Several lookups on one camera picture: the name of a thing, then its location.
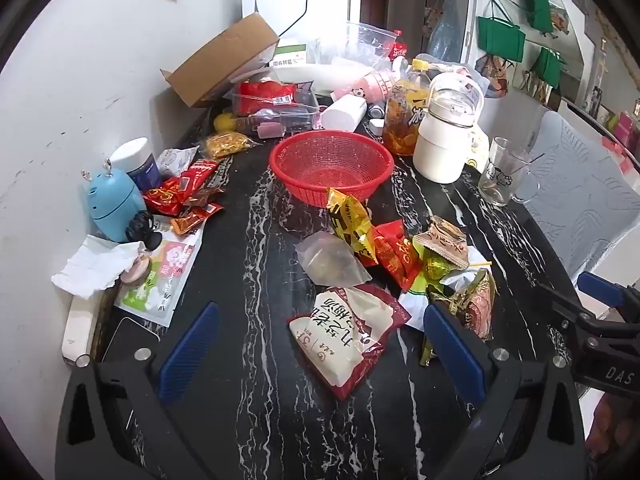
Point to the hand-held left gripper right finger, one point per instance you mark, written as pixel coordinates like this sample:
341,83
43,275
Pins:
452,355

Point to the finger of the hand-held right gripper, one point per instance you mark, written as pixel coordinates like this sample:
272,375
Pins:
602,290
562,302

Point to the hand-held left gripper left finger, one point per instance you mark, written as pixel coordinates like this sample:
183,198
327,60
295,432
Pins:
192,350

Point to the green brown snack packet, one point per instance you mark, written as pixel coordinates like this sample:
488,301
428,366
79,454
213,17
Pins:
472,305

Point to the white red snack packet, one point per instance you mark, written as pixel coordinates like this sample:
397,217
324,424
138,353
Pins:
345,340

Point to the clear sandwich snack packet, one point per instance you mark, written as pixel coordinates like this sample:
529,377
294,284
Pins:
445,242

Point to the frosted clear zip bag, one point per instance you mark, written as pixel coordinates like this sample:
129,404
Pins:
330,260

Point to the grey white packet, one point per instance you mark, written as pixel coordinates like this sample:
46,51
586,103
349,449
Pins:
172,160

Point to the red plastic basket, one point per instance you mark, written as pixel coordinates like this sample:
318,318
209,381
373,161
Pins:
330,170

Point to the person's right hand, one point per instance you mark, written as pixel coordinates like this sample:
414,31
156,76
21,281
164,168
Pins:
612,425

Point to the smartphone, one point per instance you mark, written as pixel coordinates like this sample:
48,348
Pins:
125,335

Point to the pink green printed packet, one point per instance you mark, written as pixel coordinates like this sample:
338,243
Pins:
162,280

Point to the green gold candy wrapper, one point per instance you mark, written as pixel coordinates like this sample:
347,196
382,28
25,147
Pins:
435,267

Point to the yellow straw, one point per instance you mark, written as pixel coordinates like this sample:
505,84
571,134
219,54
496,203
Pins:
480,263

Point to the pink round case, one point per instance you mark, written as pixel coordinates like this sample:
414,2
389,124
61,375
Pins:
135,272

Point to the grey chair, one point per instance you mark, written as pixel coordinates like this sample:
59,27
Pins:
575,195

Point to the white power strip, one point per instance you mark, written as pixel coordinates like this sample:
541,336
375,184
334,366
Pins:
77,325

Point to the white tissue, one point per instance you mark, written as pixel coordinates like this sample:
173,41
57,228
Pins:
95,265

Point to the small black gadget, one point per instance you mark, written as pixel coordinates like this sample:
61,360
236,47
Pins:
142,227

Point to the orange snack packet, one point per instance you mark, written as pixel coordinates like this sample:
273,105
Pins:
192,217

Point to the glass mug with cat print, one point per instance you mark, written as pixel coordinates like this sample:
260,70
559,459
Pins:
500,175

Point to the pink box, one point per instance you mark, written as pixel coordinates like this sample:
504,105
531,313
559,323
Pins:
625,132

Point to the blue round device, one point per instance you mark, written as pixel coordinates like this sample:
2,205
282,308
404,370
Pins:
112,205

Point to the yellow black snack packet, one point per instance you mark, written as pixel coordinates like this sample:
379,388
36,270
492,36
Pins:
350,220

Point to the yellow smiley cloth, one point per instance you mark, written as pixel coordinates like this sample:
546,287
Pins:
477,152

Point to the long red snack packet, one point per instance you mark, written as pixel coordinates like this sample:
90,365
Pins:
200,172

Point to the white dark blue jar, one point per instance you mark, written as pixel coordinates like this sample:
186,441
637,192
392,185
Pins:
137,162

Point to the yellow snack bag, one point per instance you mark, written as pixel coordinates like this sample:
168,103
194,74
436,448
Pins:
227,145

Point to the green tote bag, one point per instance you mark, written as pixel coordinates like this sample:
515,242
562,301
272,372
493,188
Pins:
539,7
500,37
550,67

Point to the lemon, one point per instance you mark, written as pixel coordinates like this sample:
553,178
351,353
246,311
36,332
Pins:
225,122

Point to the pink block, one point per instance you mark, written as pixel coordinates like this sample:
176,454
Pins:
270,130

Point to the orange drink bottle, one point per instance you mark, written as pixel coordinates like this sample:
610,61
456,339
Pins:
402,125

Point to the patterned tote bag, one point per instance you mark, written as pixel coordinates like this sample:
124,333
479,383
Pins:
492,77

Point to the metal can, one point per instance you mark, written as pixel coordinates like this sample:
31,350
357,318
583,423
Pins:
376,110

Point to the clear plastic container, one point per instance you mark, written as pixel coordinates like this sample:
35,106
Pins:
300,115

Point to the red packet with barcode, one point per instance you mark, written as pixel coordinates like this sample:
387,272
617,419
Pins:
265,96

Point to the toilet paper roll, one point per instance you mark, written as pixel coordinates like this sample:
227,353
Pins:
345,112

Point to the pink paper cup stack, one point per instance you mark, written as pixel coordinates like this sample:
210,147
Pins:
370,85

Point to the cardboard box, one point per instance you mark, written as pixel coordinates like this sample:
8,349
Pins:
220,60

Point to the blue plastic bag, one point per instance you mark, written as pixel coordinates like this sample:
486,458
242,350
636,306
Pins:
445,30

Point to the white plastic pouch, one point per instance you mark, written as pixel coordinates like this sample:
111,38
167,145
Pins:
310,76

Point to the red cap cola bottle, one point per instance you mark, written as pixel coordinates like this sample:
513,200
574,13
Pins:
398,47

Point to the green white box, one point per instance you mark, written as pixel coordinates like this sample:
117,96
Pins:
287,55

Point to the crumpled clear plastic bag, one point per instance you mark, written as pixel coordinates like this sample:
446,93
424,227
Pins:
365,40

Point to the white refrigerator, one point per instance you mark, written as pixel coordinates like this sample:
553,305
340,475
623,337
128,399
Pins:
280,7

